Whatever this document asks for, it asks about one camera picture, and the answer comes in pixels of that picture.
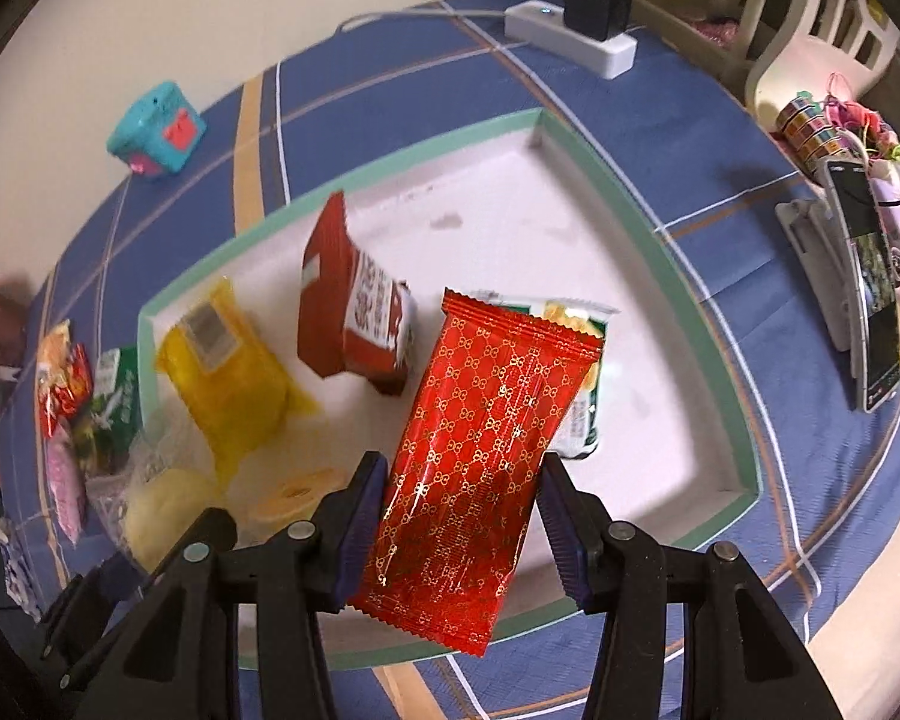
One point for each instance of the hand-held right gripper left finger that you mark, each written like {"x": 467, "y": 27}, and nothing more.
{"x": 360, "y": 532}

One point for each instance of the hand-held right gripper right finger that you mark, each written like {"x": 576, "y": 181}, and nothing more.
{"x": 566, "y": 532}

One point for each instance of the round yellow cake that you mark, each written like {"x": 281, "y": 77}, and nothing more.
{"x": 165, "y": 510}
{"x": 300, "y": 499}

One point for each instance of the pink snack packet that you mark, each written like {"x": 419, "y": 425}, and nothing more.
{"x": 66, "y": 495}

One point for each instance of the white green cracker packet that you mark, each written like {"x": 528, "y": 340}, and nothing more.
{"x": 581, "y": 397}

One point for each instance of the red gold patterned snack packet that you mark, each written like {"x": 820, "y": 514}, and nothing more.
{"x": 480, "y": 427}

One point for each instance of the small green snack packet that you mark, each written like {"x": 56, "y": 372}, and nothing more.
{"x": 90, "y": 450}

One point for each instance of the yellow snack packet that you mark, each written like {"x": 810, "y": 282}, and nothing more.
{"x": 225, "y": 382}

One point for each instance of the dark red snack packet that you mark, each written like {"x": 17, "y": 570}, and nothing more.
{"x": 360, "y": 315}

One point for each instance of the green white snack packet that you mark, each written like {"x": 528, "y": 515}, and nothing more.
{"x": 120, "y": 397}

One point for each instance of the red cartoon snack packet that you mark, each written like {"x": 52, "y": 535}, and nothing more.
{"x": 67, "y": 390}

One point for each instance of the teal rimmed white tray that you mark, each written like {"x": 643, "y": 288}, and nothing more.
{"x": 495, "y": 240}

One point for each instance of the blue white printed bag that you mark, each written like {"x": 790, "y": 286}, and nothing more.
{"x": 19, "y": 570}

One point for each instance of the white phone stand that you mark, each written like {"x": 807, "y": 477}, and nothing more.
{"x": 817, "y": 262}

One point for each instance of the smartphone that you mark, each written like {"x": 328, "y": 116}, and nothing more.
{"x": 874, "y": 300}

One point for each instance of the teal toy house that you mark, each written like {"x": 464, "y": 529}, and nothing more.
{"x": 157, "y": 131}

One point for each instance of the patterned tape roll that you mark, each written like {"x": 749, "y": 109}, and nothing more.
{"x": 814, "y": 127}

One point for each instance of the white power strip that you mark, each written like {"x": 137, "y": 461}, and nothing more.
{"x": 607, "y": 52}

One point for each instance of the pile of colourful trinkets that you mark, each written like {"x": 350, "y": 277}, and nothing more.
{"x": 870, "y": 124}

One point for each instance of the white plastic chair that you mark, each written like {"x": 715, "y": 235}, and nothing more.
{"x": 776, "y": 64}

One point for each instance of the black charger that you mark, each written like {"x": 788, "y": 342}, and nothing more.
{"x": 598, "y": 0}

